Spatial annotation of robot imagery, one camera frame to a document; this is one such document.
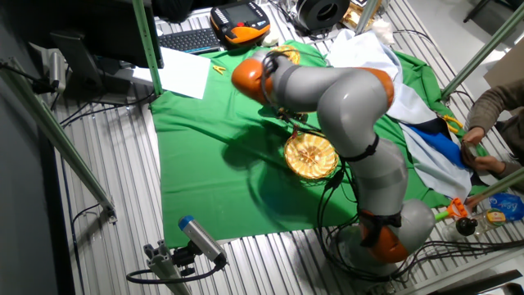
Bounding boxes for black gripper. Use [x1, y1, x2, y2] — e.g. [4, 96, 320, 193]
[277, 107, 310, 126]

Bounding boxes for brown sleeved right forearm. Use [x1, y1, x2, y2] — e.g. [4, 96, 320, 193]
[466, 77, 524, 134]

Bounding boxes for brown sleeved left forearm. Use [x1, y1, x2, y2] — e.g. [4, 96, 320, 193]
[497, 157, 524, 179]

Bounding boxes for bystander right hand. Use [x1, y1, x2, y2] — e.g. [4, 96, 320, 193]
[463, 126, 486, 145]

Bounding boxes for bystander left hand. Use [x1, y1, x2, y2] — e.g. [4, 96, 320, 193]
[470, 155, 507, 175]

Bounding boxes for large round wicker basket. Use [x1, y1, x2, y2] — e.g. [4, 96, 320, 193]
[283, 133, 340, 180]

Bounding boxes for small round wicker basket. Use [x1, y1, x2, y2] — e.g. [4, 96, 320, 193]
[269, 44, 301, 66]

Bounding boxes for white cloth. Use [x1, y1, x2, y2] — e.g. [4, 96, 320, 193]
[325, 28, 474, 202]

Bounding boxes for green cloth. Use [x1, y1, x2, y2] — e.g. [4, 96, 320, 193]
[149, 39, 490, 249]

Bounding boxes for orange black teach pendant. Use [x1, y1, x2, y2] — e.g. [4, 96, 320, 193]
[210, 0, 272, 46]

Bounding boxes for golden brown packet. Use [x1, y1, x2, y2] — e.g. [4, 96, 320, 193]
[341, 2, 365, 30]

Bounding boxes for white paper sheet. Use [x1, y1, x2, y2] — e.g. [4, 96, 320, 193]
[131, 46, 212, 101]

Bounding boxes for white crumpled tissue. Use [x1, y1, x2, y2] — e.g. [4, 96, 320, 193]
[370, 18, 396, 46]

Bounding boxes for black keyboard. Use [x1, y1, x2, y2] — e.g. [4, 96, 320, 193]
[157, 27, 222, 56]

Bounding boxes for blue and navy cloth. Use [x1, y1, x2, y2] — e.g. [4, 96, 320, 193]
[403, 118, 468, 170]

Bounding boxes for orange green plastic toy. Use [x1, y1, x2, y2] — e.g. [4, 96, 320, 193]
[434, 197, 470, 222]

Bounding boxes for black computer monitor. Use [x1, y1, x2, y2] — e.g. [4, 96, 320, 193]
[20, 0, 165, 106]

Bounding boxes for black office chair base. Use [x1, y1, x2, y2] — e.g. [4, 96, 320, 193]
[463, 0, 524, 24]

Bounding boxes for brown cardboard sheet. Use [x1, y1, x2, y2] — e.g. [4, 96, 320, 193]
[482, 40, 524, 89]

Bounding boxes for clear bottle with black cap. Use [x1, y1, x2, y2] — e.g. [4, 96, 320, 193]
[441, 207, 508, 243]

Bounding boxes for blue plastic bag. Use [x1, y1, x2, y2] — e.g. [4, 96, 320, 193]
[486, 192, 524, 222]

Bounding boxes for aluminium frame post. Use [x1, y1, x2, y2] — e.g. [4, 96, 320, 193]
[464, 167, 524, 208]
[440, 2, 524, 102]
[0, 57, 119, 225]
[355, 0, 378, 34]
[131, 0, 164, 98]

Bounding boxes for silver camera with blue cap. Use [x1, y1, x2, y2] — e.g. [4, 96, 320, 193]
[178, 215, 228, 267]

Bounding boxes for yellow handled pliers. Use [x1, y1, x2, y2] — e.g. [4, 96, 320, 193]
[441, 114, 464, 134]

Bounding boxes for aluminium camera mount profile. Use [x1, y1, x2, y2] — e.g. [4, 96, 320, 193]
[142, 240, 193, 295]

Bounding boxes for black camera cable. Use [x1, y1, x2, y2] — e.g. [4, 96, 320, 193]
[125, 260, 225, 285]

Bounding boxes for silver depth camera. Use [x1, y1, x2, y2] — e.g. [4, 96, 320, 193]
[47, 51, 67, 93]

